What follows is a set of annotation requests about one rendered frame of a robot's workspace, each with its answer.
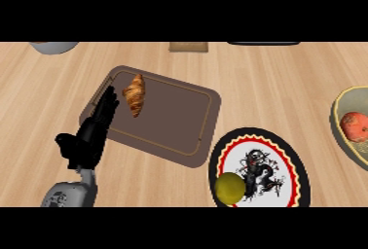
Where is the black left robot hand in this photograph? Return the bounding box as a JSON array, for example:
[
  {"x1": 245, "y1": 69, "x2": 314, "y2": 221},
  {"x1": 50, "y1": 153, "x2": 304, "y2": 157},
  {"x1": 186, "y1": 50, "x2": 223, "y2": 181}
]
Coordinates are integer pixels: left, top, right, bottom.
[{"x1": 53, "y1": 85, "x2": 121, "y2": 171}]

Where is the grey round bowl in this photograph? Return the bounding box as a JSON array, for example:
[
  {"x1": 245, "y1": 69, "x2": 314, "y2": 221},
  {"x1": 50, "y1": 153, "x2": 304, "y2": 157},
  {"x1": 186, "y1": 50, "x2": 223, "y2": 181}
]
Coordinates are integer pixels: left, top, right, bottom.
[{"x1": 26, "y1": 42, "x2": 79, "y2": 55}]

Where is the yellow green squash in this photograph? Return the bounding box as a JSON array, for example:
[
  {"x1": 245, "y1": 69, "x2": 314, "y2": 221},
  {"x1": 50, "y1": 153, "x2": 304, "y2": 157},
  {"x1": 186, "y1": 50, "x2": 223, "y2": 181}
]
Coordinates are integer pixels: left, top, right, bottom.
[{"x1": 212, "y1": 171, "x2": 246, "y2": 206}]

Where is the black rimmed dragon plate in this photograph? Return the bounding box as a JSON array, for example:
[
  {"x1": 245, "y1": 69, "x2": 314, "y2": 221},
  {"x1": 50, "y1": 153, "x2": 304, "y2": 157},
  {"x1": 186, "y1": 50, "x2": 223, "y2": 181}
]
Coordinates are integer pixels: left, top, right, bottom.
[{"x1": 207, "y1": 126, "x2": 311, "y2": 208}]

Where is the pale green bowl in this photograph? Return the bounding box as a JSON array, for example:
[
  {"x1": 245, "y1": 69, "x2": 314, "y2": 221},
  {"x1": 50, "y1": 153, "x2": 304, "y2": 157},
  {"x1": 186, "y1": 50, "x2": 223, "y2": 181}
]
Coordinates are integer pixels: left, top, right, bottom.
[{"x1": 329, "y1": 85, "x2": 368, "y2": 171}]

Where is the golden brown croissant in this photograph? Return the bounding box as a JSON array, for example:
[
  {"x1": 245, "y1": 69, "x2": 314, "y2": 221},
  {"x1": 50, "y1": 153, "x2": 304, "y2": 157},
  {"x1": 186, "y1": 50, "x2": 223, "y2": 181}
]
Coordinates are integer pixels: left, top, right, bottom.
[{"x1": 121, "y1": 73, "x2": 146, "y2": 119}]

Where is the brown cutting board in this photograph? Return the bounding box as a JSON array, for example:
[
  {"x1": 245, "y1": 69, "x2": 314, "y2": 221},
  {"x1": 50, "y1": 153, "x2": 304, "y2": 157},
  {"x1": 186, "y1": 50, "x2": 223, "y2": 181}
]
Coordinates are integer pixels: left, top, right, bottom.
[{"x1": 78, "y1": 64, "x2": 223, "y2": 169}]

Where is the tan flat block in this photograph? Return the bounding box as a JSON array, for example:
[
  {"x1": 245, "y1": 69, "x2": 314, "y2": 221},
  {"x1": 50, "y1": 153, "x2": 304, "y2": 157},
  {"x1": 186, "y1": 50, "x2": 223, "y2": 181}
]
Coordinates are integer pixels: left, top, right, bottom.
[{"x1": 168, "y1": 42, "x2": 210, "y2": 53}]

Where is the red apple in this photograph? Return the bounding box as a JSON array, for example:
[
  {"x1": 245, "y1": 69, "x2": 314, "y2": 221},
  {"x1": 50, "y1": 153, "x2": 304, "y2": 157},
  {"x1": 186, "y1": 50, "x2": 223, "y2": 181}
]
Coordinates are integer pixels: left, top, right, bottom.
[{"x1": 340, "y1": 111, "x2": 368, "y2": 144}]

